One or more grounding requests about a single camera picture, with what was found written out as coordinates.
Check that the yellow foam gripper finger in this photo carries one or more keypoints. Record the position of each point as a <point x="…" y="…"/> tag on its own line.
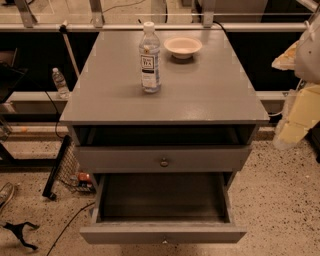
<point x="301" y="112"/>

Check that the grey drawer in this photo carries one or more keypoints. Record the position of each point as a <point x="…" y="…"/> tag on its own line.
<point x="162" y="208"/>
<point x="162" y="159"/>

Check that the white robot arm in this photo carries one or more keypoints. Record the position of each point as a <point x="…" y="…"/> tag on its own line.
<point x="303" y="57"/>

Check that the grey wooden drawer cabinet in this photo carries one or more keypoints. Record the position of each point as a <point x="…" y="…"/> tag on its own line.
<point x="207" y="100"/>

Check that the grey top drawer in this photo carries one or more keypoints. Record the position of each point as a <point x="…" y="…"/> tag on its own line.
<point x="162" y="159"/>

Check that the white paper bowl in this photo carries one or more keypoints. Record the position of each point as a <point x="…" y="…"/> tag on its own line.
<point x="182" y="47"/>

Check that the clear tea bottle white cap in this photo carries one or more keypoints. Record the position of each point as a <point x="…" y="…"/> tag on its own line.
<point x="149" y="50"/>

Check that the orange can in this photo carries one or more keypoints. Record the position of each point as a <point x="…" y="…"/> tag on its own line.
<point x="84" y="179"/>

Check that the clear water bottle on floor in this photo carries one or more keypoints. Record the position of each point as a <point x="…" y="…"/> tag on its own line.
<point x="60" y="83"/>

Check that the wooden stick black tip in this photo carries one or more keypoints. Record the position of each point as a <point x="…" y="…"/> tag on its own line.
<point x="63" y="30"/>

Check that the grey sneaker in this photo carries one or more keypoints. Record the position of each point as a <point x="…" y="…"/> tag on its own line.
<point x="6" y="194"/>

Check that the black tripod stand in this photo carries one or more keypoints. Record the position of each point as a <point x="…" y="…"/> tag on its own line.
<point x="17" y="230"/>

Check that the black wire mesh basket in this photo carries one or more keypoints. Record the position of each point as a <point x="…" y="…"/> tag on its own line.
<point x="68" y="170"/>

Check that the aluminium frame rail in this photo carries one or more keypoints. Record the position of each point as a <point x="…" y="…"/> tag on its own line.
<point x="96" y="15"/>

